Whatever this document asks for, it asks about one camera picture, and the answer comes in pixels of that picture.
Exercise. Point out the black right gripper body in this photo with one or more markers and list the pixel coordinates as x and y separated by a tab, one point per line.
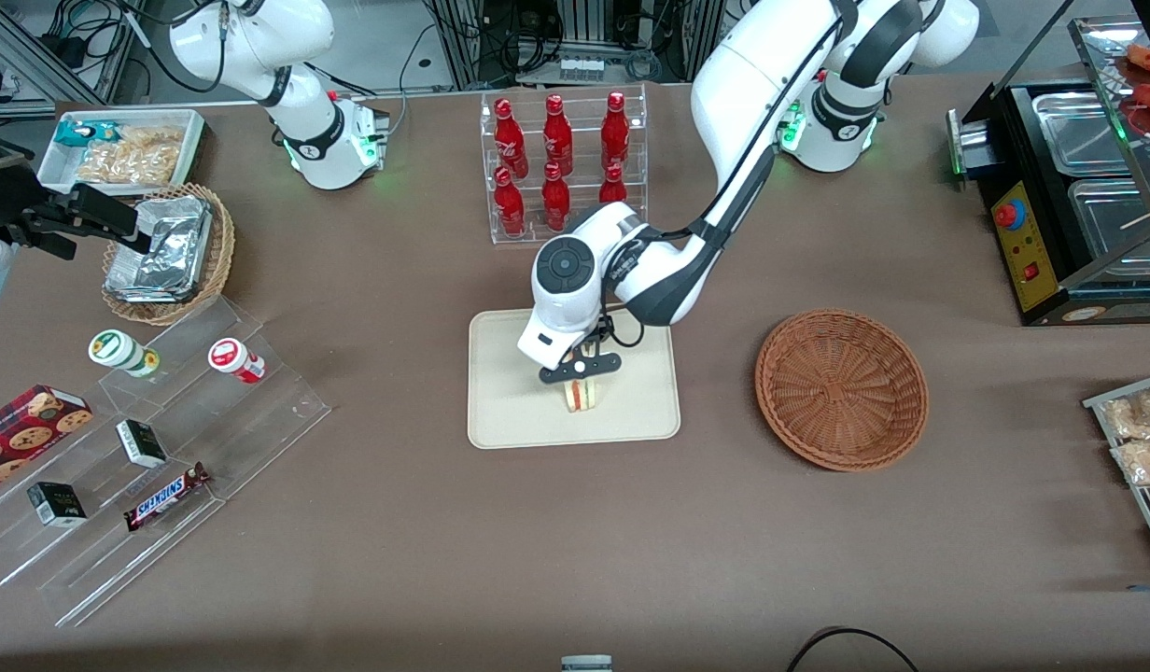
13	198

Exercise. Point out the triangular sandwich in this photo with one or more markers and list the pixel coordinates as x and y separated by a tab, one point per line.
582	397

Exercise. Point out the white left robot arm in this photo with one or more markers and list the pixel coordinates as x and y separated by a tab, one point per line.
752	84

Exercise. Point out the white rectangular snack tray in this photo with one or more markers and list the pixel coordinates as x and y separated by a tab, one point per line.
57	168

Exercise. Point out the cream plastic tray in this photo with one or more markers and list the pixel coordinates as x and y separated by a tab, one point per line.
500	401

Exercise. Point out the light tan wicker basket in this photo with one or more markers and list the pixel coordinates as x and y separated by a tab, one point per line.
218	252

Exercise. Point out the brown wicker basket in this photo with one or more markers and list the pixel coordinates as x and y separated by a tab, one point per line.
841	387

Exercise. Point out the aluminium foil container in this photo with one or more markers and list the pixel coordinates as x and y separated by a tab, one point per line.
164	252

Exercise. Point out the clear bag of crackers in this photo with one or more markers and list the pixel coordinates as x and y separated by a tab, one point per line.
132	159

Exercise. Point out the teal snack packet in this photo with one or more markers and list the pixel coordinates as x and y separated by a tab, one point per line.
76	132

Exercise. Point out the green lid white cup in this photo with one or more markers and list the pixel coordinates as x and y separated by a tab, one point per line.
118	351

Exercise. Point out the red lid white cup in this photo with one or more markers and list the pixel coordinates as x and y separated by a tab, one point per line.
231	358

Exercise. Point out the red cola bottle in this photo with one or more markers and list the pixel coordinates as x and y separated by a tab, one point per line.
510	207
555	201
511	140
612	187
615	131
557	135

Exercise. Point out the small black carton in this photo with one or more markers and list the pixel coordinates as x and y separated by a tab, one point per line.
141	443
57	504

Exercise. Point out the red plaid cookie box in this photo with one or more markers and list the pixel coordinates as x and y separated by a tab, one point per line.
24	431

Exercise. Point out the clear acrylic bottle rack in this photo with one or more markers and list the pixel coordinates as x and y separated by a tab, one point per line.
582	149

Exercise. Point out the clear acrylic stepped stand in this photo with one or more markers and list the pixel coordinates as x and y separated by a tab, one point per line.
239	429

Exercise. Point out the Snickers chocolate bar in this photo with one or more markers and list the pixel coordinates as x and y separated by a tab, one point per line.
164	496

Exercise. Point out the small grey box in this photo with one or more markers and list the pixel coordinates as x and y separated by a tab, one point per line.
586	664

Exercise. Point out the black food warmer machine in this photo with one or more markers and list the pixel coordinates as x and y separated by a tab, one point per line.
1014	261

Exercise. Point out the metal warmer pan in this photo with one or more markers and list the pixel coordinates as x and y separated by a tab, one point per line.
1107	219
1079	131

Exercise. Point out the clear bag of pastry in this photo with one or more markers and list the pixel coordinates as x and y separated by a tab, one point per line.
1144	462
1135	415

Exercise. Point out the aluminium equipment frame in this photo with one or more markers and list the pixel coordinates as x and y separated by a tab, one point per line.
463	37

